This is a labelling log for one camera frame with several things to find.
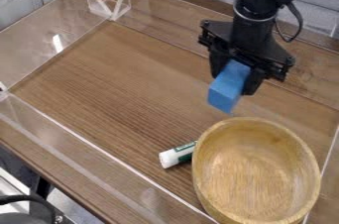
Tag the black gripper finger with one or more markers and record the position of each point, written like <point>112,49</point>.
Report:
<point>220,59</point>
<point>254,81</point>

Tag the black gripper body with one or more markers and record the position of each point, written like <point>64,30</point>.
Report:
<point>258,49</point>

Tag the blue rectangular block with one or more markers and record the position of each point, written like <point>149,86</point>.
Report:
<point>226,89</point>

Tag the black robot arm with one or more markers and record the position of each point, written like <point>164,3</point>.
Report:
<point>256,16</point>

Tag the brown wooden bowl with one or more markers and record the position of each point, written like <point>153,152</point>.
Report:
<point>256,173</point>

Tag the white green glue stick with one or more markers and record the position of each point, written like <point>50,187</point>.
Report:
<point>177,155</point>

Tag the black metal stand base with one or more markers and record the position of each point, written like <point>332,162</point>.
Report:
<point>30,213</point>

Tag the clear acrylic barrier wall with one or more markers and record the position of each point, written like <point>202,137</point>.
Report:
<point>108,79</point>

